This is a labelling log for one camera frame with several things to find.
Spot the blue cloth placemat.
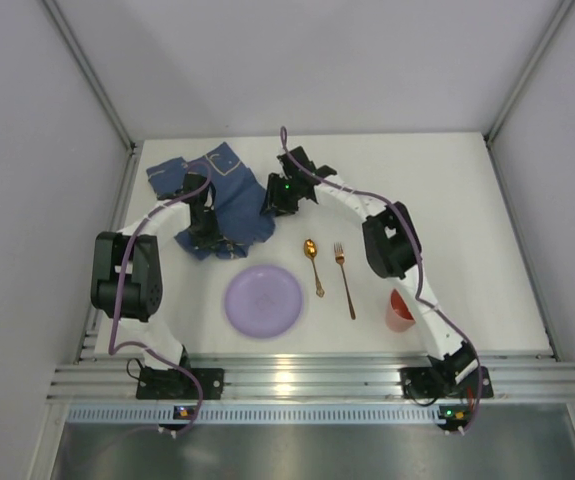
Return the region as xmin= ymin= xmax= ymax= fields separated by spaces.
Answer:
xmin=147 ymin=142 xmax=275 ymax=260

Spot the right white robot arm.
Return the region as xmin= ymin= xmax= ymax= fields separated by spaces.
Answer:
xmin=262 ymin=147 xmax=484 ymax=396

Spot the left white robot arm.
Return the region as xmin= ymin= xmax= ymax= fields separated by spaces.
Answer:
xmin=91 ymin=172 xmax=223 ymax=384

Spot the gold spoon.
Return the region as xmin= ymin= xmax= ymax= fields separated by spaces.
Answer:
xmin=303 ymin=239 xmax=325 ymax=298

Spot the copper fork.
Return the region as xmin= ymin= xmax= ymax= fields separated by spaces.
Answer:
xmin=333 ymin=242 xmax=356 ymax=320

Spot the purple plastic plate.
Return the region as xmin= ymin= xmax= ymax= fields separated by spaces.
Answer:
xmin=223 ymin=265 xmax=304 ymax=339

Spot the orange plastic cup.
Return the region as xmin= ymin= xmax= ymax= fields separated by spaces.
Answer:
xmin=385 ymin=290 xmax=415 ymax=333

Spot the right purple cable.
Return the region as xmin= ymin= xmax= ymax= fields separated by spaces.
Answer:
xmin=279 ymin=126 xmax=486 ymax=436

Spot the purple cable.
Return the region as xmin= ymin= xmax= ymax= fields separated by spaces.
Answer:
xmin=108 ymin=160 xmax=213 ymax=437
xmin=279 ymin=126 xmax=486 ymax=436

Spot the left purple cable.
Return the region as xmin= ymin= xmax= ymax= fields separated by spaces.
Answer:
xmin=108 ymin=160 xmax=213 ymax=437

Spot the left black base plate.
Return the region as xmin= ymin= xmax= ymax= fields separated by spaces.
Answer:
xmin=136 ymin=367 xmax=225 ymax=400

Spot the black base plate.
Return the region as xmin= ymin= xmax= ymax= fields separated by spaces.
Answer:
xmin=399 ymin=367 xmax=479 ymax=403
xmin=136 ymin=367 xmax=225 ymax=400

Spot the perforated cable duct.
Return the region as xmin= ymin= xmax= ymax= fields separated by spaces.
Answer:
xmin=67 ymin=403 xmax=466 ymax=425

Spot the aluminium mounting rail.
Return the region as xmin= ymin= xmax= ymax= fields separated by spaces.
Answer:
xmin=47 ymin=354 xmax=575 ymax=403

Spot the left aluminium frame post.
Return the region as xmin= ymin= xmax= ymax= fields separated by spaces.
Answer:
xmin=38 ymin=0 xmax=136 ymax=151

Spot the aluminium frame post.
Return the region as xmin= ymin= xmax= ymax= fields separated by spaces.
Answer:
xmin=483 ymin=0 xmax=575 ymax=149
xmin=38 ymin=0 xmax=136 ymax=151

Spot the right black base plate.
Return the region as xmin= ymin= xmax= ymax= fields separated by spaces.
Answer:
xmin=399 ymin=367 xmax=479 ymax=403

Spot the right aluminium frame post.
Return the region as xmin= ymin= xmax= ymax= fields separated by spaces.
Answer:
xmin=483 ymin=0 xmax=575 ymax=149

